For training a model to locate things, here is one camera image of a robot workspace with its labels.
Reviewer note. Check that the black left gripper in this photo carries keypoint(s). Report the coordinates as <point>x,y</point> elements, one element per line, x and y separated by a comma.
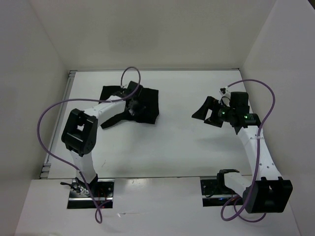
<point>139,110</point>

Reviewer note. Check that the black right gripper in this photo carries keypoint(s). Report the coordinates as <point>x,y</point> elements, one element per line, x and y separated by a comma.
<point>202,113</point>

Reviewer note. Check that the black skirt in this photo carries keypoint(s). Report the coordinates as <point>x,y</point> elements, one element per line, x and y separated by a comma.
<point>151,95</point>

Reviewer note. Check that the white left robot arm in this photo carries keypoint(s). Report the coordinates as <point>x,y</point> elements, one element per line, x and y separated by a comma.
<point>80,132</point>

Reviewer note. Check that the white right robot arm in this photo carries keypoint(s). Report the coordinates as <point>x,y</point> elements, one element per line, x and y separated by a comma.
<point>268,192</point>

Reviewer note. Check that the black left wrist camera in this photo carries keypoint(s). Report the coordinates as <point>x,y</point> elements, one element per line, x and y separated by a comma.
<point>133,88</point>

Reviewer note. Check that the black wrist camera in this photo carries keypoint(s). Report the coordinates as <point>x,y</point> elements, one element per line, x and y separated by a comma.
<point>133,88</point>
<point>239,99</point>

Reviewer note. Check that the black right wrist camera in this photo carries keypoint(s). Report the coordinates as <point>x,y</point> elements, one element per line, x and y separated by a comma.
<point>239,99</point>

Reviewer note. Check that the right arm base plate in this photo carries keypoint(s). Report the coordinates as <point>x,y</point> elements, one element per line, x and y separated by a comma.
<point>212,194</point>

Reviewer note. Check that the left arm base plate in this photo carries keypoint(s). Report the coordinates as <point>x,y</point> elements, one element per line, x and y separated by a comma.
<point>79,197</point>

